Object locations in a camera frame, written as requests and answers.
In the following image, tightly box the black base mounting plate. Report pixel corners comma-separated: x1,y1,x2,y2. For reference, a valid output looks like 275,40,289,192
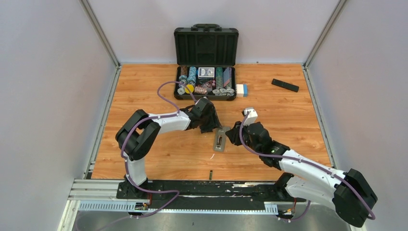
116,180,296,210

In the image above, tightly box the grey remote control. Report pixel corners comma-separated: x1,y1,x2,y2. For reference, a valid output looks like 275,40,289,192
213,126,231,152

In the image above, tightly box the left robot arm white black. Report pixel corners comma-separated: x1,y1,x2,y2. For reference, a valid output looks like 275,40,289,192
115,98,221,199

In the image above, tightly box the blue playing card deck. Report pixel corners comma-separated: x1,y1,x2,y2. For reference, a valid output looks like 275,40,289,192
197,67,215,78

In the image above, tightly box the white blue card box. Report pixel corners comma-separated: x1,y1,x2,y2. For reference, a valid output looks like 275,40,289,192
236,84,248,97

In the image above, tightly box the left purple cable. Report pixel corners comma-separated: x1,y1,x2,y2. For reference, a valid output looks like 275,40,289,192
119,81,198,220

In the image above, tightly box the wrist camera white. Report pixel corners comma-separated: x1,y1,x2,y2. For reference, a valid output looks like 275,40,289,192
195,97,208,108
242,107,258,126

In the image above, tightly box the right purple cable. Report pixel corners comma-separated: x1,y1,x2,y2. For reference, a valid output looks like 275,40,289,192
239,110,376,222

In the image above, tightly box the green poker chip stack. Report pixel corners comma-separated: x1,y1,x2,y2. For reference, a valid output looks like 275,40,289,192
215,67,223,90

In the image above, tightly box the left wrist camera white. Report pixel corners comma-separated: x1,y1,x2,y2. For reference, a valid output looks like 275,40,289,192
195,97,208,108

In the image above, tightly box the black poker chip case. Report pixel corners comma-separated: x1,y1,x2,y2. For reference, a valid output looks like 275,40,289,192
174,24,239,101

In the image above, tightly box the purple cable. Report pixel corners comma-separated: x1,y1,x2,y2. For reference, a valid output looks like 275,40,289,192
119,81,198,220
239,110,376,222

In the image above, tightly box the yellow poker chip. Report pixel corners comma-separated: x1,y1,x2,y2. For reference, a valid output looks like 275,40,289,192
185,84,195,93

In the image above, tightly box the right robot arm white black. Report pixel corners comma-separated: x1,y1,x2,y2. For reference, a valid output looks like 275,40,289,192
226,121,378,228

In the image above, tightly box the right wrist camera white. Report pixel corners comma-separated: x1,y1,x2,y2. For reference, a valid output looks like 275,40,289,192
242,107,258,126

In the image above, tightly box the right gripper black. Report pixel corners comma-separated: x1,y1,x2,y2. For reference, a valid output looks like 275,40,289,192
226,120,261,155

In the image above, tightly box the black remote control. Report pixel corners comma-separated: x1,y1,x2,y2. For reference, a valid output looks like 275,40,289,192
271,78,299,92

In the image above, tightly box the teal poker chip stack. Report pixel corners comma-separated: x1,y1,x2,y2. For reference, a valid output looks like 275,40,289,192
187,66,197,85

